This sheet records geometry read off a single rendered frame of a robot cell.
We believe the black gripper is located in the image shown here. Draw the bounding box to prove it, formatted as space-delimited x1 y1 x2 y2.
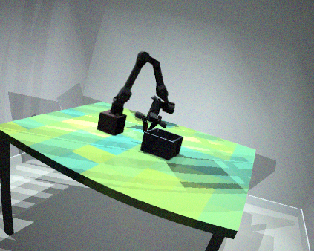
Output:
135 107 166 133

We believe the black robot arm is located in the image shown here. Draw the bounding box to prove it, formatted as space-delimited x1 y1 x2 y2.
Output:
109 51 175 123

